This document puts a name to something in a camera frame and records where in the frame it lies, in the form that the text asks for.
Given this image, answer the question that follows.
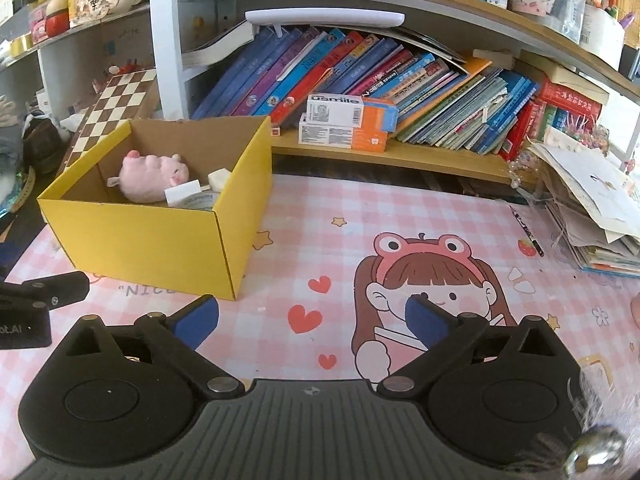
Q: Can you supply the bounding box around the pink plush toy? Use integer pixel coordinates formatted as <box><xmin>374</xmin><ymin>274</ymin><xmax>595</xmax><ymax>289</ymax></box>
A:
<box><xmin>106</xmin><ymin>150</ymin><xmax>191</xmax><ymax>203</ymax></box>

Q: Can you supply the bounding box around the pale bead bracelet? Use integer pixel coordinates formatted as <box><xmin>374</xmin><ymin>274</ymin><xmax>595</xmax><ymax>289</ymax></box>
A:
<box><xmin>507</xmin><ymin>154</ymin><xmax>539</xmax><ymax>189</ymax></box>

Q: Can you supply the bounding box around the stack of loose papers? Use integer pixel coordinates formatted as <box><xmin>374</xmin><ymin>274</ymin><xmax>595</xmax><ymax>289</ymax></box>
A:
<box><xmin>529</xmin><ymin>126</ymin><xmax>640</xmax><ymax>279</ymax></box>

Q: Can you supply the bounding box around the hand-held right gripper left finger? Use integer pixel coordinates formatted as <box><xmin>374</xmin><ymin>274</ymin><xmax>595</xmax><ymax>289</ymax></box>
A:
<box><xmin>57</xmin><ymin>294</ymin><xmax>246</xmax><ymax>401</ymax></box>

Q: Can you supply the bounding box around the yellow cardboard box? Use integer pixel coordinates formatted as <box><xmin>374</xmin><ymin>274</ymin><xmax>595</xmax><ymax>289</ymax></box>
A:
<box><xmin>37</xmin><ymin>115</ymin><xmax>274</xmax><ymax>302</ymax></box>

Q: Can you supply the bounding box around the wooden bookshelf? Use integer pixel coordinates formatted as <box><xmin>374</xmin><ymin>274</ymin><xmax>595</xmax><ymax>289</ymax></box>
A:
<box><xmin>149</xmin><ymin>0</ymin><xmax>640</xmax><ymax>187</ymax></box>

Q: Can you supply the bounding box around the red jar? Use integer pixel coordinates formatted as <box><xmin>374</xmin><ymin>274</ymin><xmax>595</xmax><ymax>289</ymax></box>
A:
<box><xmin>44</xmin><ymin>9</ymin><xmax>71</xmax><ymax>39</ymax></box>

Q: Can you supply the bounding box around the white charger plug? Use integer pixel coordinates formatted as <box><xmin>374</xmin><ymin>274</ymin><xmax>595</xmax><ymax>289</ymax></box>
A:
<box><xmin>164</xmin><ymin>181</ymin><xmax>202</xmax><ymax>207</ymax></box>

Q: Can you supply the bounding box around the row of colourful books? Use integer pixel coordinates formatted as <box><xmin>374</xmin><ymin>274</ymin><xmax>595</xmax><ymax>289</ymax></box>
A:
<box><xmin>192</xmin><ymin>25</ymin><xmax>608</xmax><ymax>157</ymax></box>

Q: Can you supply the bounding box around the black pencil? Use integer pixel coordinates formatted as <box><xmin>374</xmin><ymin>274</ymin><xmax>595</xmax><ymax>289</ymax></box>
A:
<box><xmin>508</xmin><ymin>203</ymin><xmax>544</xmax><ymax>257</ymax></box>

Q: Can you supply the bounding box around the orange and white carton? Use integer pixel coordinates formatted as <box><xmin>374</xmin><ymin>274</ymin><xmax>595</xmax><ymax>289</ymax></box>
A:
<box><xmin>305</xmin><ymin>93</ymin><xmax>400</xmax><ymax>134</ymax></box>
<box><xmin>298</xmin><ymin>113</ymin><xmax>389</xmax><ymax>154</ymax></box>

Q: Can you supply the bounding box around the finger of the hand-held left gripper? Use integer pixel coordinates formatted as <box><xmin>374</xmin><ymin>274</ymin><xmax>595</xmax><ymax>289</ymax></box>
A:
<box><xmin>0</xmin><ymin>271</ymin><xmax>91</xmax><ymax>313</ymax></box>

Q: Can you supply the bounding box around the white lamp bar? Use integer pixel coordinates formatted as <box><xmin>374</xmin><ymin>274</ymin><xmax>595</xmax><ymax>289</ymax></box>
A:
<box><xmin>244</xmin><ymin>9</ymin><xmax>406</xmax><ymax>29</ymax></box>

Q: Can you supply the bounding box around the dark brown plush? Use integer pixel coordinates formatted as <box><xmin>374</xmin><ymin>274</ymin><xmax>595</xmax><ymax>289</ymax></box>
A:
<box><xmin>21</xmin><ymin>116</ymin><xmax>66</xmax><ymax>174</ymax></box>

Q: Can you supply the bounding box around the pink printed desk mat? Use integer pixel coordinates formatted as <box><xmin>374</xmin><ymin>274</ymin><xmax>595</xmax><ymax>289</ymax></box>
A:
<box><xmin>0</xmin><ymin>174</ymin><xmax>640</xmax><ymax>461</ymax></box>

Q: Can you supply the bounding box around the cream foam block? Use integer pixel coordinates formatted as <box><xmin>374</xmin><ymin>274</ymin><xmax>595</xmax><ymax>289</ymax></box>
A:
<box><xmin>207</xmin><ymin>169</ymin><xmax>234</xmax><ymax>192</ymax></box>

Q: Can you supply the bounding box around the silver metal ball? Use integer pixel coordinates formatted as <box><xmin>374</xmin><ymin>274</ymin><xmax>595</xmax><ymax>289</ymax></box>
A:
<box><xmin>565</xmin><ymin>425</ymin><xmax>629</xmax><ymax>479</ymax></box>

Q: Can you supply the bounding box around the brown checkered chessboard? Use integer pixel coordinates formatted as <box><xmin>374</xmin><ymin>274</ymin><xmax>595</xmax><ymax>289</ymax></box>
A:
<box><xmin>62</xmin><ymin>68</ymin><xmax>161</xmax><ymax>172</ymax></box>

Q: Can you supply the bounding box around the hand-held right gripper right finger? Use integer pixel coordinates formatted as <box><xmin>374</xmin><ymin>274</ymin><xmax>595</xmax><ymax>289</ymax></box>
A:
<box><xmin>376</xmin><ymin>294</ymin><xmax>576</xmax><ymax>401</ymax></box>

